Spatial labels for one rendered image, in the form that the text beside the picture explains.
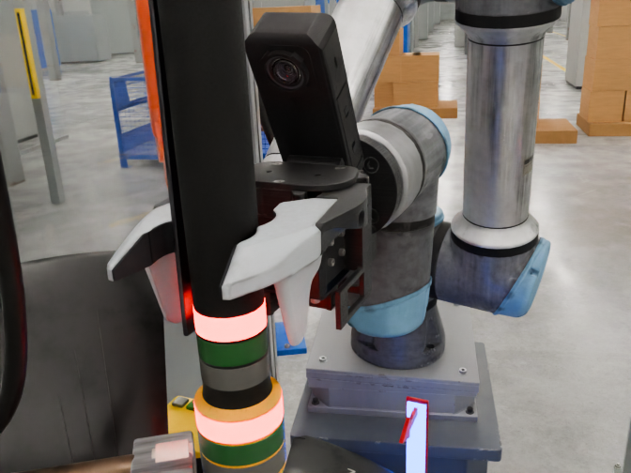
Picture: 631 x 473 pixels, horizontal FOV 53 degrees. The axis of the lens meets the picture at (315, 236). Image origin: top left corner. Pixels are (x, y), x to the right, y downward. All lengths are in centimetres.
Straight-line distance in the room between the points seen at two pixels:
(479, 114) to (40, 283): 54
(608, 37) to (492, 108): 749
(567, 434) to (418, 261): 225
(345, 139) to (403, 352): 64
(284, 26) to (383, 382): 72
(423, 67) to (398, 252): 891
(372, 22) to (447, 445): 59
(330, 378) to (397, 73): 856
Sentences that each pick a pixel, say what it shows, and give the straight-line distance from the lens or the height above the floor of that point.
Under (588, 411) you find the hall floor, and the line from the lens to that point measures 290.
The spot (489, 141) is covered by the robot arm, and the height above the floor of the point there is 144.
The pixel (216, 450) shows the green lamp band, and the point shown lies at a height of 140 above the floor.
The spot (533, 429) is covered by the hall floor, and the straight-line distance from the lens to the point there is 274.
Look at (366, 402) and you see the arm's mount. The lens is 101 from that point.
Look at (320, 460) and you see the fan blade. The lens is 65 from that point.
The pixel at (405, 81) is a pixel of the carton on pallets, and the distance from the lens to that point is 944.
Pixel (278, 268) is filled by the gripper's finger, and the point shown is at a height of 150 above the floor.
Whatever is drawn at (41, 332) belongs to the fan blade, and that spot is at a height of 141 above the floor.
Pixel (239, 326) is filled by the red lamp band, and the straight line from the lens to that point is 29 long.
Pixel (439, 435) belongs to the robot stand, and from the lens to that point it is 99.
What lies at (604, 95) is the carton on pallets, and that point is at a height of 46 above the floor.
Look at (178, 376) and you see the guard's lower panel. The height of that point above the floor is 78.
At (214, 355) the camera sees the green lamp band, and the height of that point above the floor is 145.
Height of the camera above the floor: 160
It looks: 20 degrees down
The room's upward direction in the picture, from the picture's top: 3 degrees counter-clockwise
